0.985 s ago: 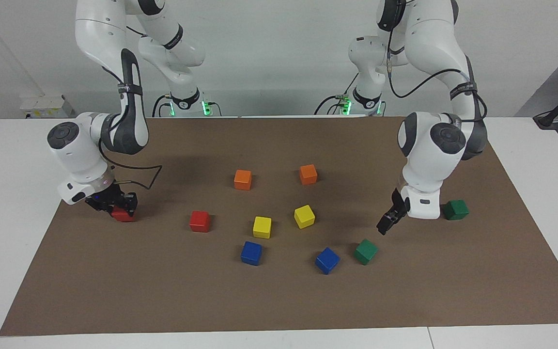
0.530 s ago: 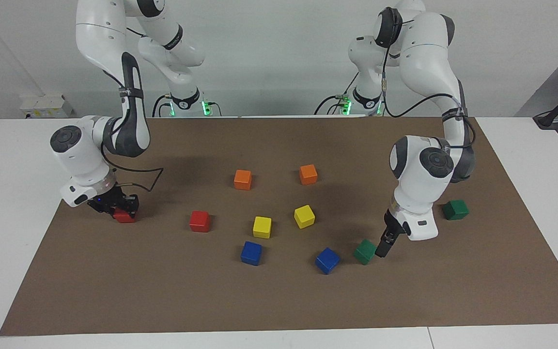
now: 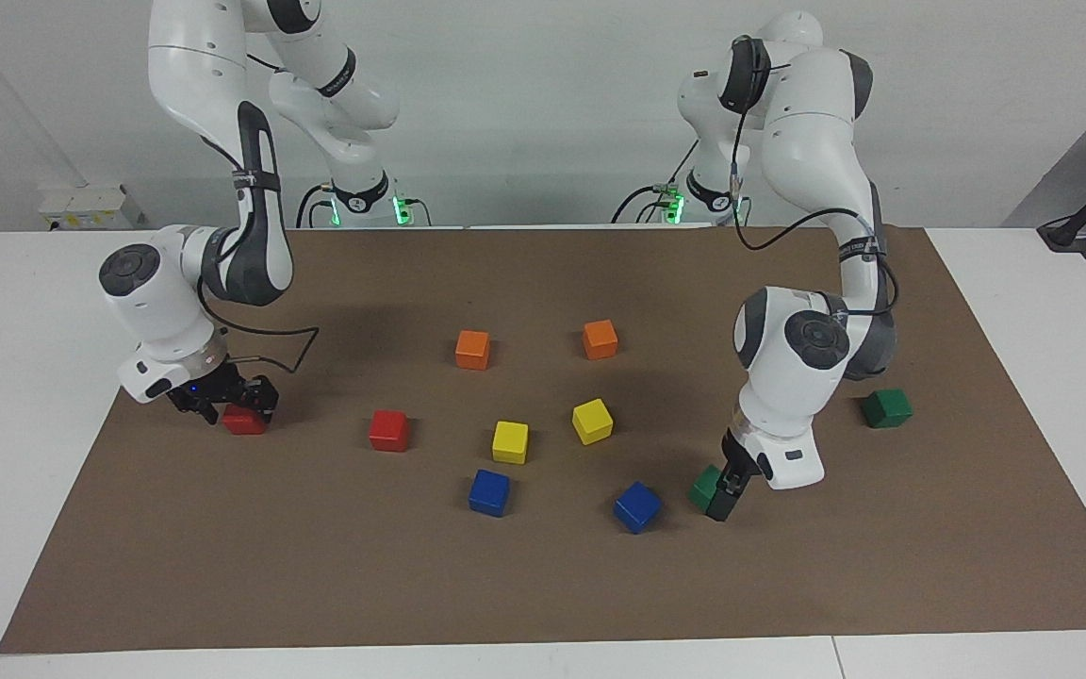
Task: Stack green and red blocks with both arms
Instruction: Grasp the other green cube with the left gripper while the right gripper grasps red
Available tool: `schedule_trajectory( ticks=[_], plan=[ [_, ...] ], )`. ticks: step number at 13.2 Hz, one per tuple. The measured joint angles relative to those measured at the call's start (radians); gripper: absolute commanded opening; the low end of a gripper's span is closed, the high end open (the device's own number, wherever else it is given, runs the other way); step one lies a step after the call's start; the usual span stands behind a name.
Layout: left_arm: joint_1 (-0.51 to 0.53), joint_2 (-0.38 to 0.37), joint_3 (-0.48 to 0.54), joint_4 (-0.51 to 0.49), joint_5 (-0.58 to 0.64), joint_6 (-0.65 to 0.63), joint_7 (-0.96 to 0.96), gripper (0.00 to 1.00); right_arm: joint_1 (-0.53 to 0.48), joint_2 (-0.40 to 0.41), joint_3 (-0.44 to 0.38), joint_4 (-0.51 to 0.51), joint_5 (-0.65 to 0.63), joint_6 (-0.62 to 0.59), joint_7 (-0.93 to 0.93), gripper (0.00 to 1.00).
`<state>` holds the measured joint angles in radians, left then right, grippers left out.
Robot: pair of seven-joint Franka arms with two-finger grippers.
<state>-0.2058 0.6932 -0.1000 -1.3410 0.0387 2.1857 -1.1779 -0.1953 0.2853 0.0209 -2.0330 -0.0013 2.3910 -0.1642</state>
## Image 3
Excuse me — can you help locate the white power strip box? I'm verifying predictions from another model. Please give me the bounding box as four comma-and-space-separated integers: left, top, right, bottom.
39, 184, 143, 232

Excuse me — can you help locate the black left base cable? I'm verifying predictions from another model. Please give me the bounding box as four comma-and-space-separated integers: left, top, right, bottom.
612, 137, 699, 224

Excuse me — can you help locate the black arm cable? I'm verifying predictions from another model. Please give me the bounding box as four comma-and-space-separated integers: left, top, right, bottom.
196, 283, 321, 375
732, 38, 897, 317

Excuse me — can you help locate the yellow wooden cube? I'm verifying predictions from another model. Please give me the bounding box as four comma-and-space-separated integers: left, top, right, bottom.
491, 421, 530, 465
571, 398, 615, 446

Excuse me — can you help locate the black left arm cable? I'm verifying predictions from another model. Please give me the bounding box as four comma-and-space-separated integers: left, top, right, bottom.
732, 38, 897, 317

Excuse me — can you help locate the black right base cable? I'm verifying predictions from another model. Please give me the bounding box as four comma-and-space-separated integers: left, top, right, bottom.
296, 184, 332, 229

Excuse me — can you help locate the blue wooden cube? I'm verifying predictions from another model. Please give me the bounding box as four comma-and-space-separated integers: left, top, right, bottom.
468, 469, 512, 519
612, 481, 663, 536

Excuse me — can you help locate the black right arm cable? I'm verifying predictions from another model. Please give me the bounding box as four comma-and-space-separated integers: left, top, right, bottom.
196, 283, 321, 375

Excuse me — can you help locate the orange wooden cube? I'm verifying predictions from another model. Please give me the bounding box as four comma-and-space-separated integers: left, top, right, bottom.
454, 330, 491, 371
583, 320, 619, 361

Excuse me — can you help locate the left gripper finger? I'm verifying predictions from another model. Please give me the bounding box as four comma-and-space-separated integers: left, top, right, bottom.
706, 472, 742, 522

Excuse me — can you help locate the black base cable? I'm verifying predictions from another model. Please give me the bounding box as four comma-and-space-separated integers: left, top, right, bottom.
612, 137, 699, 224
296, 184, 332, 229

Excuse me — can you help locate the brown table mat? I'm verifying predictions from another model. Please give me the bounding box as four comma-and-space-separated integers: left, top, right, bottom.
0, 224, 1086, 654

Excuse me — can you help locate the green wooden cube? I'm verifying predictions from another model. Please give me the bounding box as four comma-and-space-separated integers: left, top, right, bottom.
688, 464, 723, 515
862, 389, 913, 430

